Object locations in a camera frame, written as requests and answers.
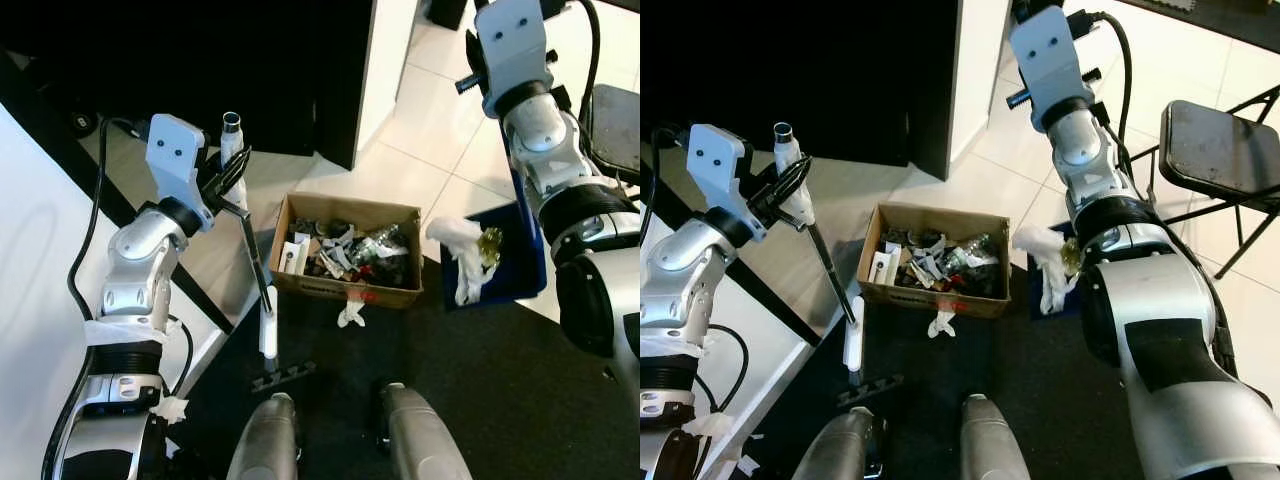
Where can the grey robot leg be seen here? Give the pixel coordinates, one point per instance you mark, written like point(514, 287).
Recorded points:
point(265, 440)
point(995, 440)
point(840, 445)
point(420, 435)

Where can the large crumpled white tissue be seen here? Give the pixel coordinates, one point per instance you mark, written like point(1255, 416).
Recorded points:
point(458, 250)
point(1045, 260)

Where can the yellow green crumpled wrapper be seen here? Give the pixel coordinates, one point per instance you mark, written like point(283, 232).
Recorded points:
point(490, 245)
point(1072, 258)

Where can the grey right robot leg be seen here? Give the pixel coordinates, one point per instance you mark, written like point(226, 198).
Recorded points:
point(995, 440)
point(420, 435)

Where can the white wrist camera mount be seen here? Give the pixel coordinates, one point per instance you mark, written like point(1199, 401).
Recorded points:
point(172, 150)
point(715, 160)
point(1045, 55)
point(512, 45)

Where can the black folding chair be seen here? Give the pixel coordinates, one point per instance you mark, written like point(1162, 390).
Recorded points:
point(1215, 150)

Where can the small crumpled white paper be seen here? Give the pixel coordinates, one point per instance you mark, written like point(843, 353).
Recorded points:
point(940, 324)
point(352, 314)

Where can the grey left robot leg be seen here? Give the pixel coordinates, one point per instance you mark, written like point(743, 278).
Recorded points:
point(265, 440)
point(840, 445)

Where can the clear crushed plastic bottle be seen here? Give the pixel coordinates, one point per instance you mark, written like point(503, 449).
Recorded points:
point(385, 240)
point(975, 250)

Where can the black plastic object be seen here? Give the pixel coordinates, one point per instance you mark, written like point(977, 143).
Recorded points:
point(447, 12)

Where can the blue dustpan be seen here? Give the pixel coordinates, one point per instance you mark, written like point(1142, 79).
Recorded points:
point(510, 270)
point(1035, 295)

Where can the brown cardboard trash box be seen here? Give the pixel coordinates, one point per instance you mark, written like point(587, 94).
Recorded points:
point(930, 295)
point(345, 285)

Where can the black and white broom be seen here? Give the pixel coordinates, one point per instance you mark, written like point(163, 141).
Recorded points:
point(853, 345)
point(268, 335)

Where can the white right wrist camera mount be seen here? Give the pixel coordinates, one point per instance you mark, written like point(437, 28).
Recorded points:
point(1045, 55)
point(512, 45)

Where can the small white carton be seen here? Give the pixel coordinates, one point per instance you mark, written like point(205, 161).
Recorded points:
point(880, 268)
point(293, 257)

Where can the black cabinet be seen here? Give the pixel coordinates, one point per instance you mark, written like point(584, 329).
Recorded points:
point(800, 70)
point(200, 70)

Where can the black textured floor mat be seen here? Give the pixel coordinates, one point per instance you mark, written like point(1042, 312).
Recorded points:
point(1210, 18)

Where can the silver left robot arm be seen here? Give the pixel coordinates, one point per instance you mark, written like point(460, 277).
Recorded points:
point(135, 265)
point(675, 275)

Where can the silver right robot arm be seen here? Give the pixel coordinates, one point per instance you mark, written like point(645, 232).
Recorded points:
point(585, 230)
point(1150, 300)

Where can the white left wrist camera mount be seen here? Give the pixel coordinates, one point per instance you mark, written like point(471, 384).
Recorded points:
point(172, 150)
point(715, 160)

